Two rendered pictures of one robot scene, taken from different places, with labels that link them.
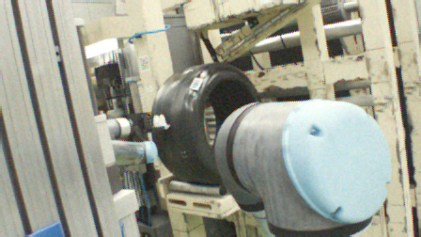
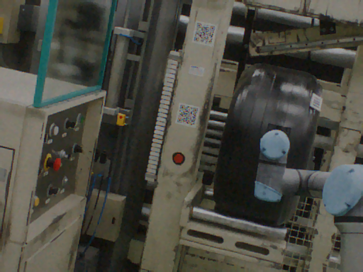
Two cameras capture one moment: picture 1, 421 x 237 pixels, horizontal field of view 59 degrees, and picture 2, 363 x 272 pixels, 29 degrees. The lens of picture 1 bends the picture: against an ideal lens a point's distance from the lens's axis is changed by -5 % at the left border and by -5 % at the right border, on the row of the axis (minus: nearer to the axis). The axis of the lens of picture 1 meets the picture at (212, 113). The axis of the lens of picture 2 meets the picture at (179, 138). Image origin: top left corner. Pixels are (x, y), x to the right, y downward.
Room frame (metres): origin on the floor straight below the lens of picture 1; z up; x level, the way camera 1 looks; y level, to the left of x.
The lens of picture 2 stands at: (0.00, 1.72, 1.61)
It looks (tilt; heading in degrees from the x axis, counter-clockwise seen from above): 11 degrees down; 324
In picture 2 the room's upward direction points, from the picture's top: 12 degrees clockwise
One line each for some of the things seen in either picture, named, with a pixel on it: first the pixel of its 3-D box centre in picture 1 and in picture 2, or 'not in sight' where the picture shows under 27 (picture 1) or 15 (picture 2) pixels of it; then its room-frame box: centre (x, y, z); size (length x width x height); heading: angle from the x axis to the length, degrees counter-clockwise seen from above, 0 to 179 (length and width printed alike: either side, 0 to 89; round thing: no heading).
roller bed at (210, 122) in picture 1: (226, 131); (205, 142); (2.28, -0.06, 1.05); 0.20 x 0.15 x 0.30; 46
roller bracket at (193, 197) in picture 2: (190, 176); (194, 200); (1.98, 0.17, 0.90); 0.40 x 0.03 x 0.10; 136
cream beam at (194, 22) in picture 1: (242, 4); (326, 1); (1.98, -0.25, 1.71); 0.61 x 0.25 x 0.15; 46
